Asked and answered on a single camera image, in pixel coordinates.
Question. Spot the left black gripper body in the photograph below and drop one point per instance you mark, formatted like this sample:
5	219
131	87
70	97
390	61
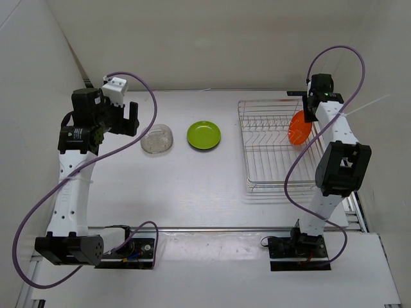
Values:
119	124

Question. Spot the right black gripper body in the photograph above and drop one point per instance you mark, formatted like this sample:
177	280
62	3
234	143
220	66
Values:
308	114

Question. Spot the lime green plate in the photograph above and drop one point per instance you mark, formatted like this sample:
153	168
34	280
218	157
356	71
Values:
204	134

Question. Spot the black plate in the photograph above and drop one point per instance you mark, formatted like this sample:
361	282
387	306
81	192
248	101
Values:
200	150

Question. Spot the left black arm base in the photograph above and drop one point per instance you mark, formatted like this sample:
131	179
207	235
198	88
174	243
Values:
140	257

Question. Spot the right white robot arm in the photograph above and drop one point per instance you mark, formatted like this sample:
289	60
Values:
341	168

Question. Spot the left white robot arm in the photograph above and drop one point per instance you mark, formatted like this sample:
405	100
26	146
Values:
95	112

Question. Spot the orange plate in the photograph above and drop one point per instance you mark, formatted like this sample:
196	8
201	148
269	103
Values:
299	130

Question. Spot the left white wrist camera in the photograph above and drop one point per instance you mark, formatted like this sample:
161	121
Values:
115	88

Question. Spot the metal wire dish rack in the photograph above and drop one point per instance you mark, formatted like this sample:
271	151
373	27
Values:
267	151

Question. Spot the aluminium front rail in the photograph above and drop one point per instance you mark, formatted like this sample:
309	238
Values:
224	229

